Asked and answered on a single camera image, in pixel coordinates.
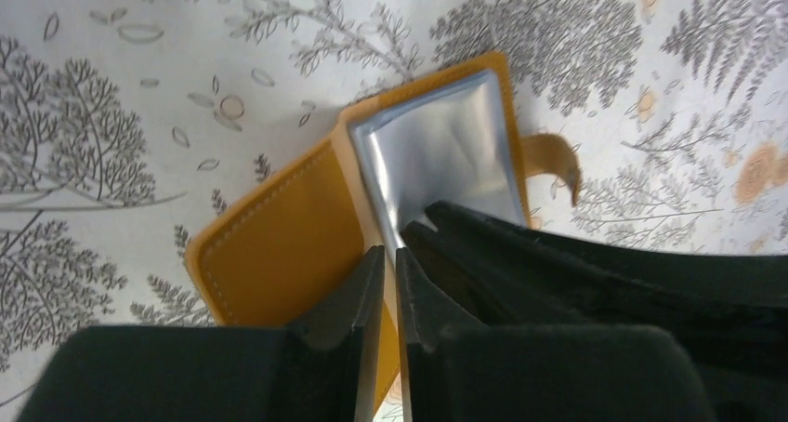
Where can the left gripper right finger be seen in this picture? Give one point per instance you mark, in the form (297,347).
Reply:
(425,314)

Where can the yellow leather card holder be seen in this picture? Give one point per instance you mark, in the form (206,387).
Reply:
(283,248)

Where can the floral patterned table mat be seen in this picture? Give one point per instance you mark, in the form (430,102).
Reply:
(129,125)

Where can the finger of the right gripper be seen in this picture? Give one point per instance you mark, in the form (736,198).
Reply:
(581,331)

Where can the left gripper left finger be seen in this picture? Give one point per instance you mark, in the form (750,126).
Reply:
(333,348)

